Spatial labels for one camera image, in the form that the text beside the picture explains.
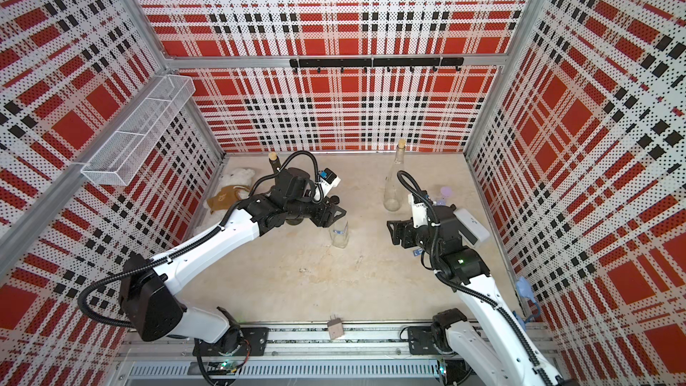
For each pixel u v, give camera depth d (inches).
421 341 28.9
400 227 26.1
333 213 27.3
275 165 30.2
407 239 25.9
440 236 21.5
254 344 29.0
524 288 25.0
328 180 26.6
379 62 35.7
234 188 38.9
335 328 29.5
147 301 15.8
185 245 18.3
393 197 39.8
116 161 27.1
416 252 35.7
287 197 23.4
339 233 36.8
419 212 26.0
